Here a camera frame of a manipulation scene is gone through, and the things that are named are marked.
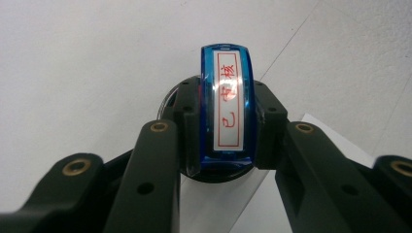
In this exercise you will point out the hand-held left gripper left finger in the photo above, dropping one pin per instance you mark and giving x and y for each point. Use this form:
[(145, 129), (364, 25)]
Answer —
[(189, 129)]

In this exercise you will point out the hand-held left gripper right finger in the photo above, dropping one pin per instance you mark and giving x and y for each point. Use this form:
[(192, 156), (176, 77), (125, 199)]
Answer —
[(270, 129)]

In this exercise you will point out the blue transparent stamp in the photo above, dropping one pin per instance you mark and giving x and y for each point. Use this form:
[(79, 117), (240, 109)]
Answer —
[(228, 97)]

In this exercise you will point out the white paper sheet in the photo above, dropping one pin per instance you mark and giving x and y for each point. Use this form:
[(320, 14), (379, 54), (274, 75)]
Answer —
[(210, 210)]

